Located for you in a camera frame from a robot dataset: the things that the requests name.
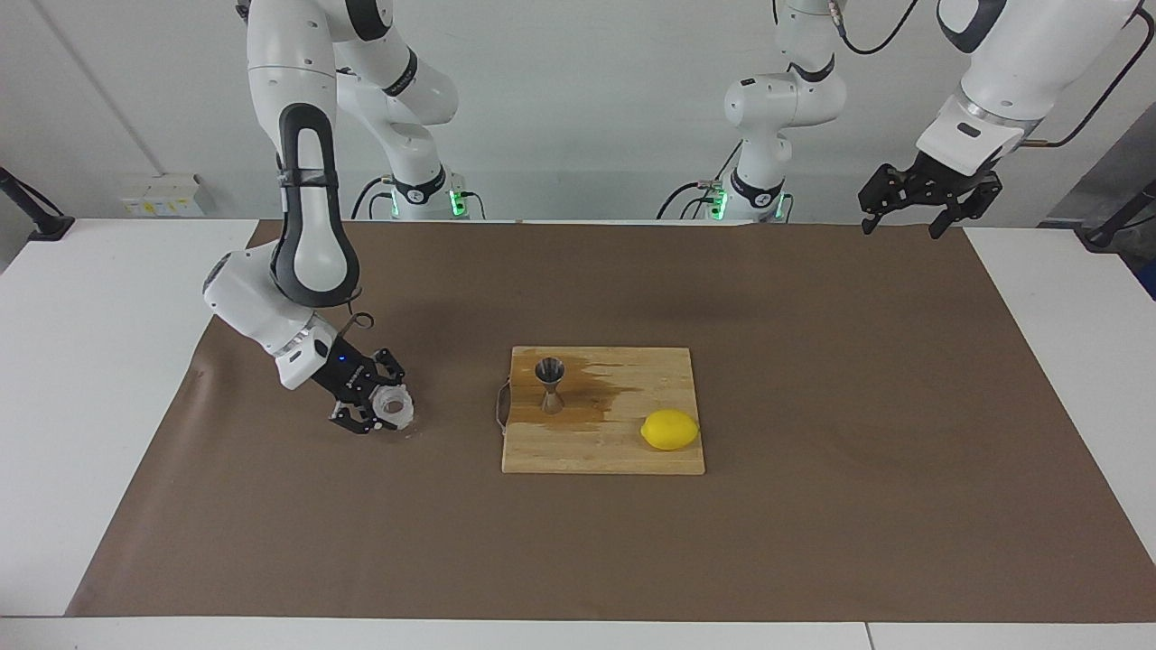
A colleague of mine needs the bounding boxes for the black camera stand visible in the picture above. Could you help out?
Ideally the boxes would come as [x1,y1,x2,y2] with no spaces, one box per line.
[0,167,76,243]
[1082,179,1156,252]

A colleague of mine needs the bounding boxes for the steel double jigger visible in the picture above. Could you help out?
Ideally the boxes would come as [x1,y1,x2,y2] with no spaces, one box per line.
[535,357,566,415]

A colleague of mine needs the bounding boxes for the black right base cables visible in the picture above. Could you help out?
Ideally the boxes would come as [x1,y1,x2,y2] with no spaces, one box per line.
[350,174,396,221]

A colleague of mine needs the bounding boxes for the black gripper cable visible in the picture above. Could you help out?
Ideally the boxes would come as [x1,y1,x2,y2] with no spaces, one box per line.
[835,0,1156,151]
[341,287,375,338]

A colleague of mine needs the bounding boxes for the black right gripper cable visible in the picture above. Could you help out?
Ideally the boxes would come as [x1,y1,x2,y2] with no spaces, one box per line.
[341,287,375,338]

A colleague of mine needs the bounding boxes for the yellowed wall socket box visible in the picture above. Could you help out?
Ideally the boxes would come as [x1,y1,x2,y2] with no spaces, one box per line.
[120,173,206,218]

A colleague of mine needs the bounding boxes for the dark grey panel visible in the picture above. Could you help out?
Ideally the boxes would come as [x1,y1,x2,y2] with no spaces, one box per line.
[1046,97,1156,228]

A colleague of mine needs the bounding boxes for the yellow lemon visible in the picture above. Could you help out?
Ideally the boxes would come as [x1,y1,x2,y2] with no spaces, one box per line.
[640,408,701,452]

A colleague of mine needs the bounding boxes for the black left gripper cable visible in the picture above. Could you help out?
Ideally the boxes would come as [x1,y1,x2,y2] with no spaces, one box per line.
[835,0,1156,151]

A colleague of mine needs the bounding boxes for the black base cables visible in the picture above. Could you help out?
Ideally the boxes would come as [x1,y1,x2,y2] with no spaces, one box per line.
[350,174,396,221]
[657,143,725,221]

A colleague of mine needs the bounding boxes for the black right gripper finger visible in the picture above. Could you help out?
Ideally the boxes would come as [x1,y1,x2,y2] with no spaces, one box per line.
[328,403,381,437]
[365,347,408,388]

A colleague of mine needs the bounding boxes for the black left base cables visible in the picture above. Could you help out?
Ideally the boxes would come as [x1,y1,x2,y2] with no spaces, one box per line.
[657,143,725,221]

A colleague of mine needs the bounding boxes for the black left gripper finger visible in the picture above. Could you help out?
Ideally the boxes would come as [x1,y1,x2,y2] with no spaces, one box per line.
[929,180,1004,241]
[857,166,909,236]

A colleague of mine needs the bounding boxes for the brown paper table mat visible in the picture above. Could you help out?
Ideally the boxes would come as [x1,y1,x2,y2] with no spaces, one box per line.
[65,219,1156,624]

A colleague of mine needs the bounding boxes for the wooden cutting board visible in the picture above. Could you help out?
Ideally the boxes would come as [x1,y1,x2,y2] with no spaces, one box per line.
[495,346,707,477]

